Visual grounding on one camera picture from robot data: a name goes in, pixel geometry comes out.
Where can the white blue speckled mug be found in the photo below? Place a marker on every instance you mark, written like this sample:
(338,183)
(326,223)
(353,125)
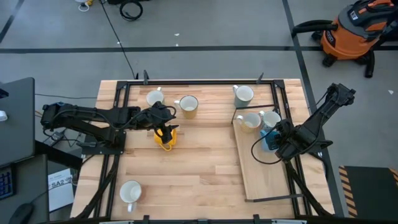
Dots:
(271,118)

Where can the black hazard striped mat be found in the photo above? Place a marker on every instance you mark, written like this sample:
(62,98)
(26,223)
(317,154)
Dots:
(370,193)

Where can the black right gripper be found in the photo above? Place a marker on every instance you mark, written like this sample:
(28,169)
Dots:
(290,140)

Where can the yellow faceted mug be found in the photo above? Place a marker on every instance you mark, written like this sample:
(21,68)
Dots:
(157,139)

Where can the black power adapter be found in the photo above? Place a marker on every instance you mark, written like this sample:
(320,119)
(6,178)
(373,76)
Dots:
(54,137)

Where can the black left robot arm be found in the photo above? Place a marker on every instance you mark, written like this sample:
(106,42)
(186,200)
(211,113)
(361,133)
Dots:
(93,115)

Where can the grey computer desk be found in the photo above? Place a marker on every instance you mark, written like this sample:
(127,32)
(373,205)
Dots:
(31,186)

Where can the white printed paper sheet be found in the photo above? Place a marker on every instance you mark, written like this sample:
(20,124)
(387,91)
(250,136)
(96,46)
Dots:
(60,189)

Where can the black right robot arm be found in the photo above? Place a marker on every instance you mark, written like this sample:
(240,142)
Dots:
(326,109)

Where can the plain white mug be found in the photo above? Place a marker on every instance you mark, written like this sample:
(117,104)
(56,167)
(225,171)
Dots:
(130,191)

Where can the orange shop vacuum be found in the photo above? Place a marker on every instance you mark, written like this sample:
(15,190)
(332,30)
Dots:
(345,40)

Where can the pale green mug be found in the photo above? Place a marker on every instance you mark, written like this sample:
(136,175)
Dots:
(154,97)

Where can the black computer keyboard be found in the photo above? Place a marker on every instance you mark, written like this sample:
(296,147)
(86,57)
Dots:
(5,183)

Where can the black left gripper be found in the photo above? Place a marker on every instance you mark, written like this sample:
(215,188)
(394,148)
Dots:
(161,113)

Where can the black aluminium table frame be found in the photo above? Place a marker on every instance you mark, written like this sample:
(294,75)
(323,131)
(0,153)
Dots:
(199,82)

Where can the black computer mouse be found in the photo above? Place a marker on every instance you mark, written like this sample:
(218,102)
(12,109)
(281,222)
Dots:
(21,214)

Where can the small white desk object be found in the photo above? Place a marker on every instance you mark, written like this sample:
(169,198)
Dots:
(2,115)

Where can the grey teal mug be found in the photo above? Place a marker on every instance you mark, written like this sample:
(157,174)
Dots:
(244,93)

